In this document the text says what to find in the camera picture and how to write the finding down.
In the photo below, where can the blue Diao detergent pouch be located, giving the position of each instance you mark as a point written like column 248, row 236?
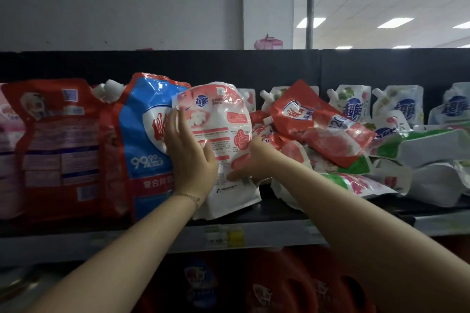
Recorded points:
column 143, row 133

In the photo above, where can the person's left forearm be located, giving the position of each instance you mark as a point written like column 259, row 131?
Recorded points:
column 121, row 261

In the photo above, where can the white red Chaoneng pouch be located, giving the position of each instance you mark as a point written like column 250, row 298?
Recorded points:
column 220, row 118

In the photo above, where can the person's right forearm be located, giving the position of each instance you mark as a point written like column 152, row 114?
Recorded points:
column 367, row 243

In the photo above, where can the yellow price label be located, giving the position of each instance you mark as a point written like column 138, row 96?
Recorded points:
column 235, row 237

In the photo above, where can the grey vertical pole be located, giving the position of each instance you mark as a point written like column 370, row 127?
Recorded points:
column 311, row 1

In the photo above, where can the person's left hand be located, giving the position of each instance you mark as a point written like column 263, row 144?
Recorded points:
column 191, row 169

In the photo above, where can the dark metal shelf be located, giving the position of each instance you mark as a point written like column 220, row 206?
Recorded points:
column 220, row 67

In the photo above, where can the pink bagged item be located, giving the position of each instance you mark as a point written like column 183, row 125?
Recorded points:
column 268, row 44

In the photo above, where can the group of Chaoneng floral pouches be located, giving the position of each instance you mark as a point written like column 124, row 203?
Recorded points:
column 422, row 147

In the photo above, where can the white detergent jug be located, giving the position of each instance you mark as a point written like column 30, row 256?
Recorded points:
column 18, row 287

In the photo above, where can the person's right hand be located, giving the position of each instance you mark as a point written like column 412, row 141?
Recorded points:
column 262, row 158

